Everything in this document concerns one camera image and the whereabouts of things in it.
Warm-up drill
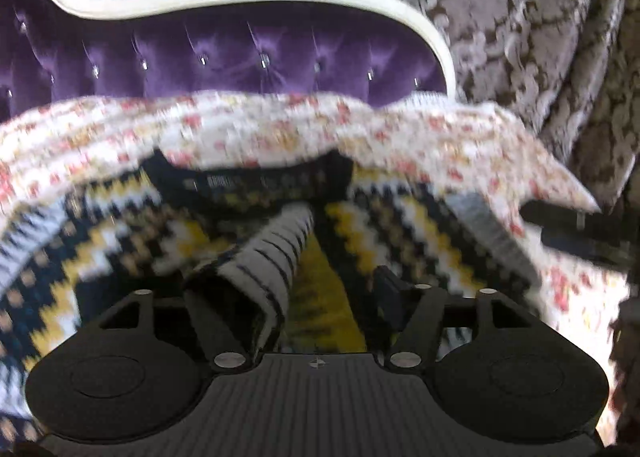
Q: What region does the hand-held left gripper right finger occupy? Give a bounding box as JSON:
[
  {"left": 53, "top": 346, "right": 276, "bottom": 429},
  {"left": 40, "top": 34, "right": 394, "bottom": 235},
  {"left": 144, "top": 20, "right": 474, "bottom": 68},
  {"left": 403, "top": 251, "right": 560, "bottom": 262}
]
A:
[{"left": 374, "top": 266, "right": 534, "bottom": 369}]

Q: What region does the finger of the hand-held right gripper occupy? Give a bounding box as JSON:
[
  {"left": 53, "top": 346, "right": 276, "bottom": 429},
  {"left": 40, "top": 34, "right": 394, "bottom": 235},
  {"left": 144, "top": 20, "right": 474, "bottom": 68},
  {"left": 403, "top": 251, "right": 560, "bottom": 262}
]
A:
[{"left": 520, "top": 200, "right": 640, "bottom": 262}]

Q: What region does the zigzag patterned knitted sweater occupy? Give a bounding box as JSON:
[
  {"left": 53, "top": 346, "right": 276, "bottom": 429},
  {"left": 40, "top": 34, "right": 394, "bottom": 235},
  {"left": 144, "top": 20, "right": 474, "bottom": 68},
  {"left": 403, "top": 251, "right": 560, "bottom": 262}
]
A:
[{"left": 0, "top": 150, "right": 541, "bottom": 443}]

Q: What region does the purple tufted sofa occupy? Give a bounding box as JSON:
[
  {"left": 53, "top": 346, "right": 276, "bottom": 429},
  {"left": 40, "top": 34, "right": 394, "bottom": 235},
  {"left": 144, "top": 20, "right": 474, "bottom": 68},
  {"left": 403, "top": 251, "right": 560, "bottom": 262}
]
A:
[{"left": 0, "top": 0, "right": 457, "bottom": 124}]

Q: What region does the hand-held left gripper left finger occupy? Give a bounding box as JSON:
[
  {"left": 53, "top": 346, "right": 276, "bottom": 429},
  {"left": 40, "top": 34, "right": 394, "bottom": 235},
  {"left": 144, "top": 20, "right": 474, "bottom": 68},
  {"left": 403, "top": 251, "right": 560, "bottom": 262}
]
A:
[{"left": 95, "top": 281, "right": 249, "bottom": 370}]

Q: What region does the floral bedspread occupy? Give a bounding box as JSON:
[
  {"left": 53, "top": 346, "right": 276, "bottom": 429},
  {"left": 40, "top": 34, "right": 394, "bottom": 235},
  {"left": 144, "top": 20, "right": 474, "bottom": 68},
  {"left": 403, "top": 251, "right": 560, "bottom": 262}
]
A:
[{"left": 0, "top": 90, "right": 640, "bottom": 443}]

